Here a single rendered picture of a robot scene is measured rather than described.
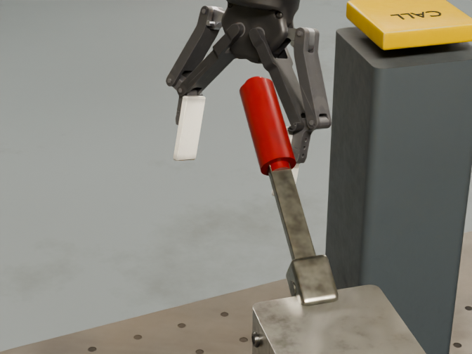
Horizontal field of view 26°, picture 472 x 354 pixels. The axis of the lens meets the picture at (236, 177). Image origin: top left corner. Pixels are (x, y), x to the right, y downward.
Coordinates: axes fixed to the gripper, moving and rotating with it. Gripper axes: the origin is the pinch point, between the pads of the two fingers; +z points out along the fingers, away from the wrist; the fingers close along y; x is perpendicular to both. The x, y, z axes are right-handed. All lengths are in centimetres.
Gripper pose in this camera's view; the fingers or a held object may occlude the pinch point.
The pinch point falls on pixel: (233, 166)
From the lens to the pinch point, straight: 105.8
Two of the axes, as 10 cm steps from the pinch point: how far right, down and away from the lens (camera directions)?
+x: -6.4, 0.6, -7.7
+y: -7.5, -2.7, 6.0
